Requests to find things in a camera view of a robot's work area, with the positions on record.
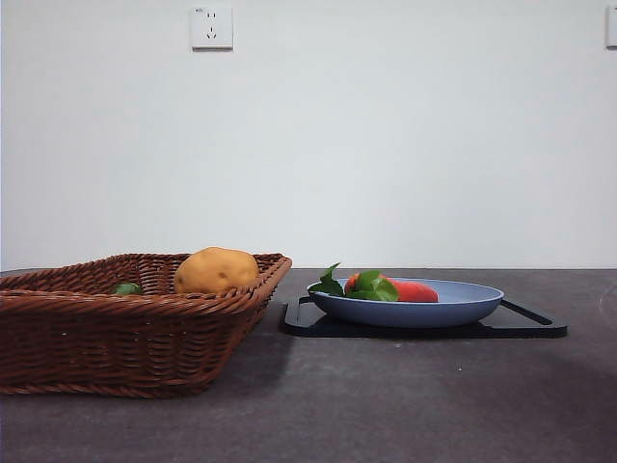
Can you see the small green vegetable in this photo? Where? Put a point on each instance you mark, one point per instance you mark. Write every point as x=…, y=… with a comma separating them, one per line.
x=126, y=289

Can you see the round blue plate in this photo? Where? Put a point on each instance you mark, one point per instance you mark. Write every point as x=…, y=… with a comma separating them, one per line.
x=410, y=311

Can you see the black flat tray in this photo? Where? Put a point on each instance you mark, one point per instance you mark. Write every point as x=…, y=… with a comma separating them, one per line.
x=520, y=328

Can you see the orange carrot with green leaves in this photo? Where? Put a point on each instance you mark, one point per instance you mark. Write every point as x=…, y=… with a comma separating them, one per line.
x=414, y=291

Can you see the white wall plate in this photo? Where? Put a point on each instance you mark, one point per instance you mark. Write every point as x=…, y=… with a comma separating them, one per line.
x=612, y=26

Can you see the yellow-brown potato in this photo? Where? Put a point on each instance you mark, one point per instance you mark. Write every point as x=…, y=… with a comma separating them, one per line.
x=217, y=270

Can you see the white wall socket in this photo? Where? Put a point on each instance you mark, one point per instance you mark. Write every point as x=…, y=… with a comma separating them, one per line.
x=212, y=26

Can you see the brown wicker basket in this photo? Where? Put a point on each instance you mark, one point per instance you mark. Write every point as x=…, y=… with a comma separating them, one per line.
x=120, y=337

